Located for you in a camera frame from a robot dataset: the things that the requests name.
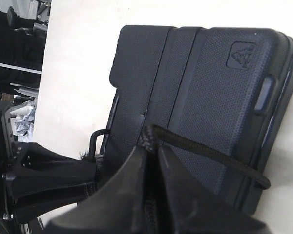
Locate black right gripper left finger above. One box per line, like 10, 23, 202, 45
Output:
45, 146, 147, 234

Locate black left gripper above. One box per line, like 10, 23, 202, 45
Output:
0, 99, 103, 234

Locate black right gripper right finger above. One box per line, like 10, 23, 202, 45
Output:
158, 146, 271, 234

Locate black cord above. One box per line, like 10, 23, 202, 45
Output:
89, 124, 271, 234

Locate black plastic tool case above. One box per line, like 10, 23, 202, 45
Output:
99, 24, 293, 216

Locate clutter on side table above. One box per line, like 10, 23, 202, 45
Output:
0, 0, 52, 142

